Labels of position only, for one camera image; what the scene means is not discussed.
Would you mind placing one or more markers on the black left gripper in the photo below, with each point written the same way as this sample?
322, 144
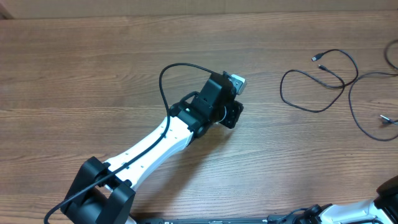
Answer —
236, 108

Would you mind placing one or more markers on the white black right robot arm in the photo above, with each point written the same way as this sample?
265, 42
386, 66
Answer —
379, 210

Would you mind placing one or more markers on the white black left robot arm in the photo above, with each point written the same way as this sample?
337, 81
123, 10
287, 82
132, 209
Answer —
103, 192

